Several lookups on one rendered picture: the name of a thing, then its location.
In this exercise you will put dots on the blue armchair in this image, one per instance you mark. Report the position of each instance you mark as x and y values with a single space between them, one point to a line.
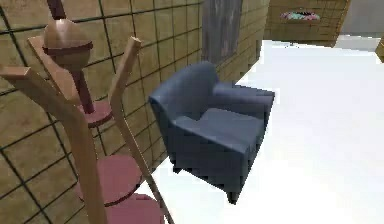
213 133

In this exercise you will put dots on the wooden shelf stand red discs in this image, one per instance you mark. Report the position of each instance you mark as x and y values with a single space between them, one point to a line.
80 140

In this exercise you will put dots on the brown round lamp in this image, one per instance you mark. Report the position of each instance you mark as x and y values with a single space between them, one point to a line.
68 43

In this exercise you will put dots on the colourful framed wall picture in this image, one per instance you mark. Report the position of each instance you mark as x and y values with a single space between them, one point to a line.
300 15

